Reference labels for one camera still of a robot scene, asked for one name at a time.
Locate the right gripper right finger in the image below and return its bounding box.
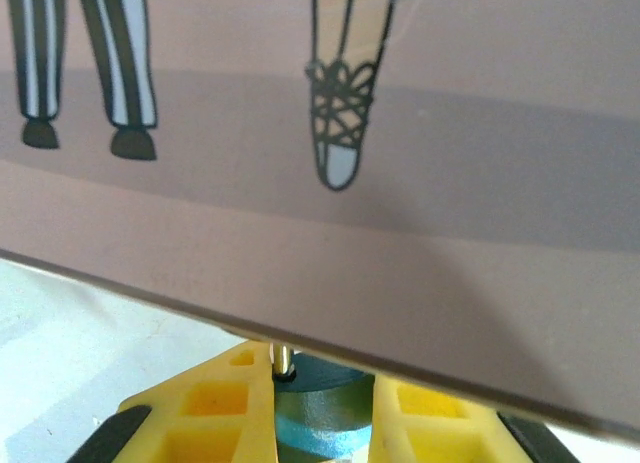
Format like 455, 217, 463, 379
368, 372, 584, 463

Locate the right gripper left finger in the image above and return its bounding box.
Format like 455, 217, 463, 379
74, 345, 279, 463

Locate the small blue padlock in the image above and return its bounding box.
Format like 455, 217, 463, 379
269, 345, 377, 463

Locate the pink cartoon couple tin box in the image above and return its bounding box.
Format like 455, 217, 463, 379
0, 0, 640, 438

